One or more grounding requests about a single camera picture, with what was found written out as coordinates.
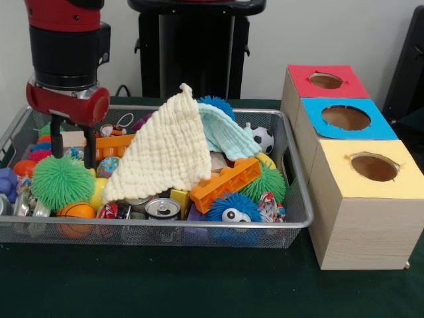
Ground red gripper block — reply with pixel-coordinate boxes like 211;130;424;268
26;80;111;170

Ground orange toy brick with studs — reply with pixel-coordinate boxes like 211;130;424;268
93;134;137;162

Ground cream yellow knitted cloth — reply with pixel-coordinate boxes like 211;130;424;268
101;83;213;204

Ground shallow clear mesh bin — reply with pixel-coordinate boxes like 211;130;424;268
0;103;315;249

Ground wooden box with three holes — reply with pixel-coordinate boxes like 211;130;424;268
280;64;424;270

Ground light green spiky ball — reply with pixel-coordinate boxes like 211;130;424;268
31;154;97;212

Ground small orange basketball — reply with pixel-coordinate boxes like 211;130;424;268
56;201;97;239

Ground black drink can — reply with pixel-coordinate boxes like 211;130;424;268
144;197;181;221

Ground plain blue spiky ball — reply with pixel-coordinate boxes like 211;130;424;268
197;95;236;124

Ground pale blue waffle cloth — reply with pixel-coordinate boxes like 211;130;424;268
197;103;262;161

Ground long orange toy brick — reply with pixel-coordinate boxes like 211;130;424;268
190;157;262;214

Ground blue spiky ball with eyes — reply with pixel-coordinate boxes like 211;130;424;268
206;192;263;246

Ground dark green table cloth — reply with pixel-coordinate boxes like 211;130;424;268
0;96;424;318

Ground small soccer ball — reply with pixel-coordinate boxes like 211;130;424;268
252;127;275;155

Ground large green spiky ball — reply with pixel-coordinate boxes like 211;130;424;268
240;159;288;203

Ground black upright panel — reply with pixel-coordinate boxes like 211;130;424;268
384;5;424;123

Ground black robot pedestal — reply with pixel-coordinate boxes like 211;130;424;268
128;0;267;100

